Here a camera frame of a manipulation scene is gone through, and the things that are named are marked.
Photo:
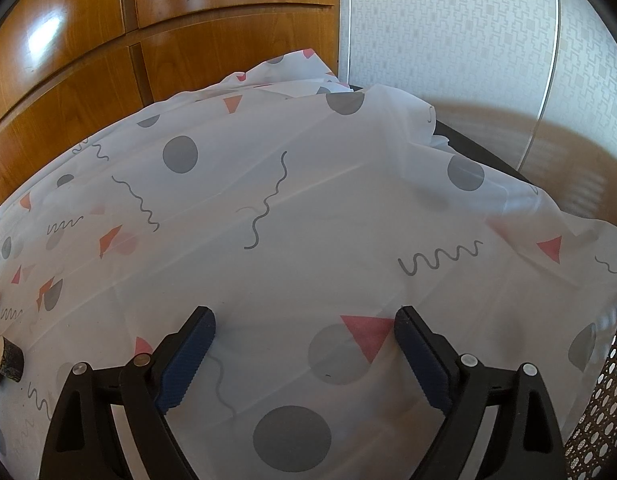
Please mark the white patterned tablecloth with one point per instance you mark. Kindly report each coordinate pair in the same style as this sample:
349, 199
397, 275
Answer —
304, 214

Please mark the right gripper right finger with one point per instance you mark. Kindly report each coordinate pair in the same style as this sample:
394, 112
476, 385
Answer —
525, 441

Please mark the wooden cabinet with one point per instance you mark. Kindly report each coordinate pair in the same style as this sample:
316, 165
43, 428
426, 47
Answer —
68, 68

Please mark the dark log slice toy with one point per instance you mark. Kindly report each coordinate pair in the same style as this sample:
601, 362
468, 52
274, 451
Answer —
11, 360

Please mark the rattan chair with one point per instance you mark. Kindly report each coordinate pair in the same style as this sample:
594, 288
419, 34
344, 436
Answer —
601, 409

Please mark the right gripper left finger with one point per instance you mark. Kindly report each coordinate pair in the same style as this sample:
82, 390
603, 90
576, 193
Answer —
82, 440

